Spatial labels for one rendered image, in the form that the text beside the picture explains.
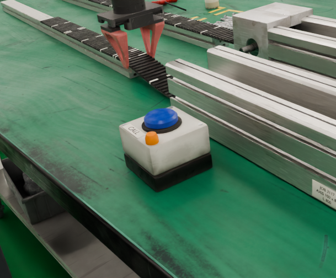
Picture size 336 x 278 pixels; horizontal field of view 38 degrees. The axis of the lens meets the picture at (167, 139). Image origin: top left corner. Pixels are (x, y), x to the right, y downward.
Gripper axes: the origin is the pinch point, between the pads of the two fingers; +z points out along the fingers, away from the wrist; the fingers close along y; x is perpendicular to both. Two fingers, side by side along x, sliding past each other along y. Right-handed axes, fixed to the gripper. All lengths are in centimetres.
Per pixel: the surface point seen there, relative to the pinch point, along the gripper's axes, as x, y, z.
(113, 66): 7.2, -2.1, 2.4
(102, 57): 13.8, -1.5, 2.2
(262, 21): -18.0, 14.2, -6.2
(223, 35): -1.7, 18.1, 0.0
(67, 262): 29, -18, 59
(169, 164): -35.5, -14.8, 0.1
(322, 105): -41.8, 2.3, -3.3
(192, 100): -25.7, -5.0, -1.5
